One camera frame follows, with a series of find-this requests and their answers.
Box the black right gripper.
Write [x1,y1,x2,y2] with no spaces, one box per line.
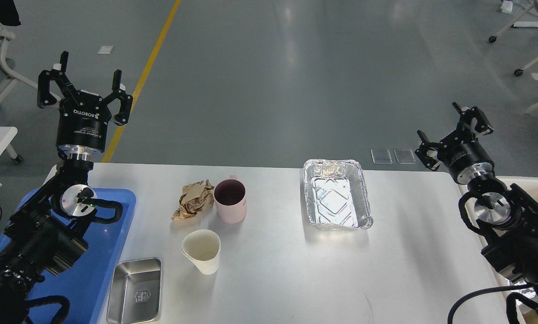
[415,101,494,185]

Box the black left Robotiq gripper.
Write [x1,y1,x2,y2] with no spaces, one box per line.
[37,51,133,152]

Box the pink HOME mug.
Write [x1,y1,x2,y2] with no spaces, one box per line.
[213,175,248,224]

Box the small stainless steel tray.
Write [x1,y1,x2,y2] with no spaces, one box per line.
[106,257,162,324]

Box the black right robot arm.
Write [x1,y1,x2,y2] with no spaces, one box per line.
[415,102,538,324]

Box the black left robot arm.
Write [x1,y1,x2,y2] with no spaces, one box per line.
[0,51,133,324]

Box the aluminium foil tray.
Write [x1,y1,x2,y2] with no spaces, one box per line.
[303,159,374,230]

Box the crumpled brown paper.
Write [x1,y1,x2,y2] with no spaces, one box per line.
[171,179,215,221]

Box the blue plastic tray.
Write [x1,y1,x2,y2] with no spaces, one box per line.
[0,188,136,324]

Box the white paper cup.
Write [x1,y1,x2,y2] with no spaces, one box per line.
[180,229,220,275]

